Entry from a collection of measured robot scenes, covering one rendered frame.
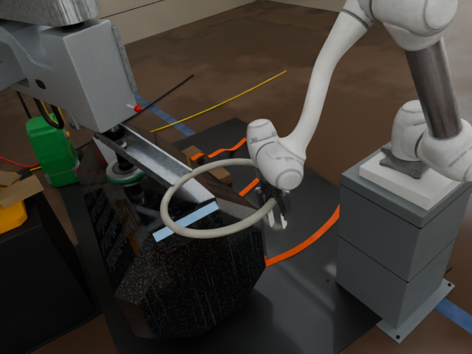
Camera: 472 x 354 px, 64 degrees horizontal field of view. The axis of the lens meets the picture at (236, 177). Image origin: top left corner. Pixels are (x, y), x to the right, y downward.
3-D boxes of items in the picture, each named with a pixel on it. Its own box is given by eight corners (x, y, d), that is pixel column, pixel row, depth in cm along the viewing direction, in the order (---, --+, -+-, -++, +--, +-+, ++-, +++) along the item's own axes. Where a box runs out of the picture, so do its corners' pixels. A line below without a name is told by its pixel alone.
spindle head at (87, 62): (61, 121, 185) (17, 29, 158) (98, 102, 197) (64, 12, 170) (103, 140, 165) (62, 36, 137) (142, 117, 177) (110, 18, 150)
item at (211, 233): (137, 216, 151) (134, 211, 150) (216, 154, 179) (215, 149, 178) (226, 258, 121) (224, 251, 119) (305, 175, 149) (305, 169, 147)
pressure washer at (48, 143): (50, 170, 354) (4, 83, 301) (88, 160, 359) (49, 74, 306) (46, 192, 326) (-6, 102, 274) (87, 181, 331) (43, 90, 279)
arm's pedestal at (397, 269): (376, 237, 240) (392, 129, 191) (454, 286, 206) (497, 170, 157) (322, 282, 219) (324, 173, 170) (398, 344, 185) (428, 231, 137)
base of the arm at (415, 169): (393, 142, 173) (395, 132, 170) (442, 159, 158) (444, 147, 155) (369, 161, 165) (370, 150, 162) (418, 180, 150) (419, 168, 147)
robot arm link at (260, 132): (247, 159, 133) (258, 178, 122) (238, 120, 125) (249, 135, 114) (275, 150, 135) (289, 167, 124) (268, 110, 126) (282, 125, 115)
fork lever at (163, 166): (68, 126, 186) (65, 118, 182) (100, 109, 197) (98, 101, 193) (167, 197, 159) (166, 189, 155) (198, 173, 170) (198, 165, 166)
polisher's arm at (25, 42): (20, 107, 215) (-27, 18, 186) (56, 90, 228) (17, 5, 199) (93, 139, 174) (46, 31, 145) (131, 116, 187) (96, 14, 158)
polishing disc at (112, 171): (156, 165, 190) (155, 163, 190) (119, 186, 180) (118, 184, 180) (135, 150, 204) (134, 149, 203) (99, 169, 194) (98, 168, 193)
